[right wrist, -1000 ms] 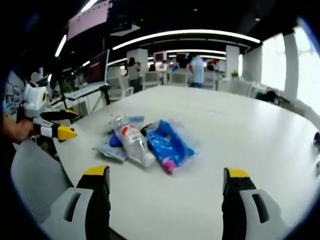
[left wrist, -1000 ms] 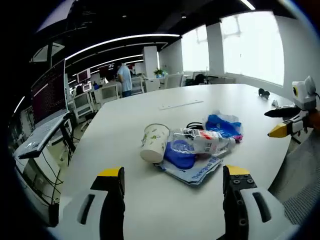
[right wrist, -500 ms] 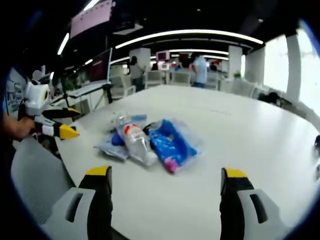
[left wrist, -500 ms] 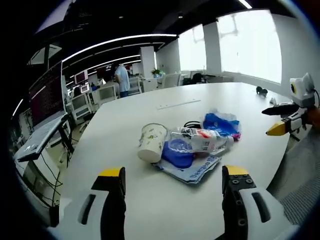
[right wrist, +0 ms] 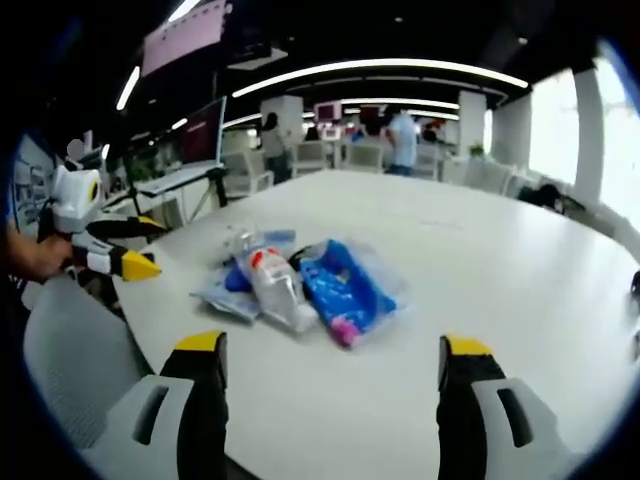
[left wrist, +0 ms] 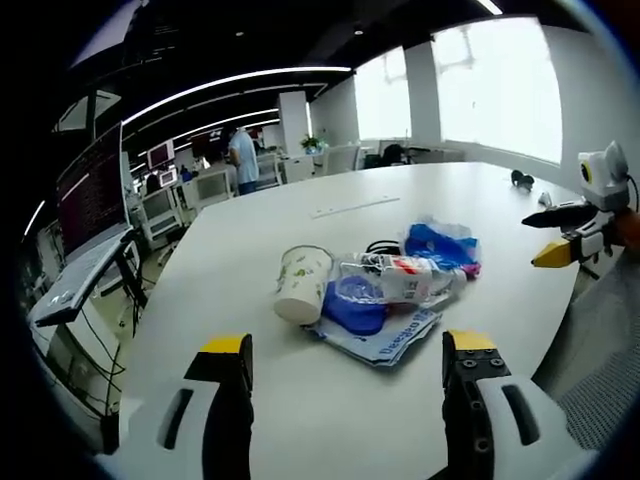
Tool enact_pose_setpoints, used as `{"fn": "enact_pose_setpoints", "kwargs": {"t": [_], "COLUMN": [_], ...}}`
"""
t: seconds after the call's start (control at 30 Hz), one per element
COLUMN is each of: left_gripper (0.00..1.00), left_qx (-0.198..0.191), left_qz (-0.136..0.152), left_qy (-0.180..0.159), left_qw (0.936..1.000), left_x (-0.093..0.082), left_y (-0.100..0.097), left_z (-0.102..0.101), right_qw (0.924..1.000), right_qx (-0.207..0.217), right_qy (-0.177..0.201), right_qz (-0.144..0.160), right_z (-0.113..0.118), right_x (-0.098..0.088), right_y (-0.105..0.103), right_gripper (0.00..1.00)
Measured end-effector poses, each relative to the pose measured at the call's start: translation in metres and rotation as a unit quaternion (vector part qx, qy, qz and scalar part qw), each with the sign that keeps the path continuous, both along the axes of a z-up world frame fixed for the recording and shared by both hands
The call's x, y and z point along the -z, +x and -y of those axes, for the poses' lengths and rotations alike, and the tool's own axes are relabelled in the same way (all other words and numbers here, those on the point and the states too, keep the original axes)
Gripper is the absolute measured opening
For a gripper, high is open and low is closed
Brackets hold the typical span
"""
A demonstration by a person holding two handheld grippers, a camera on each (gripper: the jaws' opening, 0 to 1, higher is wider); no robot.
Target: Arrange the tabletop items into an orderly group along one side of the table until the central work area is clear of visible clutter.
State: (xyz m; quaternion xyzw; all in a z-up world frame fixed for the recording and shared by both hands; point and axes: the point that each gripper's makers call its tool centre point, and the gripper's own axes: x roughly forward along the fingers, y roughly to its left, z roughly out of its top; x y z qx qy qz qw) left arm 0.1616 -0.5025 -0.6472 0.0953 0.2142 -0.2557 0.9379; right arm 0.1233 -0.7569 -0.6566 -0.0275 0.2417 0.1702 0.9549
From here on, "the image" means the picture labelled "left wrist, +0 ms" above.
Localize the grey mesh office chair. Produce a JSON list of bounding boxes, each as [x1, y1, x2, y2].
[[553, 249, 640, 454]]

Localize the large dark monitor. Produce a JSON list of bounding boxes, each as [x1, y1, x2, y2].
[[54, 121, 127, 257]]

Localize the blue plastic lid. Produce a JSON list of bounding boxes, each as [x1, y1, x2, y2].
[[322, 273, 390, 337]]

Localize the white tabletop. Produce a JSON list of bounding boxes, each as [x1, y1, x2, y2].
[[118, 160, 604, 480]]

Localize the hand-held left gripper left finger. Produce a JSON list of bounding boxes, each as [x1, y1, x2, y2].
[[107, 332, 254, 480]]

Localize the black cable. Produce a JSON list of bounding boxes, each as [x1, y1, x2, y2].
[[364, 239, 404, 256]]

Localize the grey laptop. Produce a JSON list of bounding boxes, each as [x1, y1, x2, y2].
[[28, 227, 137, 329]]

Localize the person's right hand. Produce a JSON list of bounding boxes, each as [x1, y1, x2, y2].
[[615, 209, 640, 249]]

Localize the blue white printed paper sheet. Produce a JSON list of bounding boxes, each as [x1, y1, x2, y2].
[[305, 305, 445, 370]]

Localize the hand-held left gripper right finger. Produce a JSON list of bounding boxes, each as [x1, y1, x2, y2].
[[441, 328, 597, 480]]

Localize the black laptop stand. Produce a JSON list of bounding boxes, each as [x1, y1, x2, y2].
[[112, 233, 150, 314]]

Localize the red wall screen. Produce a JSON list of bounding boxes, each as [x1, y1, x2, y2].
[[146, 140, 176, 171], [189, 129, 225, 157]]

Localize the black office chair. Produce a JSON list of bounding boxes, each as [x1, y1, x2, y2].
[[380, 143, 407, 166]]

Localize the blue clear plastic bag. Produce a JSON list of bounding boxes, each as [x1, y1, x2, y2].
[[398, 217, 484, 281]]

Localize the clear plastic bottle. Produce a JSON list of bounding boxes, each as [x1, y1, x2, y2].
[[333, 251, 469, 307]]

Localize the black floor cables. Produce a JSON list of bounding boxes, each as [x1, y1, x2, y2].
[[64, 294, 132, 454]]

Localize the white paper cup green print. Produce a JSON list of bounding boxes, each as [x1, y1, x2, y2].
[[273, 244, 336, 324]]

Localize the green potted plant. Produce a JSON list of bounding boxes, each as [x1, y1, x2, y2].
[[299, 133, 330, 157]]

